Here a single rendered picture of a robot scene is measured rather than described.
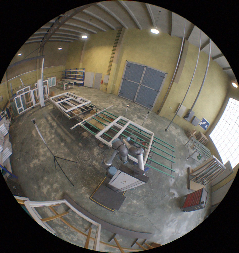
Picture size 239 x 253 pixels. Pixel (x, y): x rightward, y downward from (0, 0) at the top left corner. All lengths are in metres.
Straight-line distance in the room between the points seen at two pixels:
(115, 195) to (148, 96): 7.50
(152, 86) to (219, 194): 9.94
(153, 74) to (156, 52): 2.24
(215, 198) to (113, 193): 6.57
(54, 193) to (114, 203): 1.82
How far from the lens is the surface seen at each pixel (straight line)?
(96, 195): 1.68
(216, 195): 7.12
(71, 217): 2.76
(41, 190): 3.14
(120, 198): 1.73
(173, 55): 8.44
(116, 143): 1.03
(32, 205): 1.67
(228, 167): 7.20
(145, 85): 7.71
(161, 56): 8.24
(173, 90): 7.40
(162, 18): 8.13
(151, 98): 7.77
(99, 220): 2.59
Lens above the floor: 2.52
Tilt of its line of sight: 38 degrees down
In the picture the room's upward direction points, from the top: 17 degrees clockwise
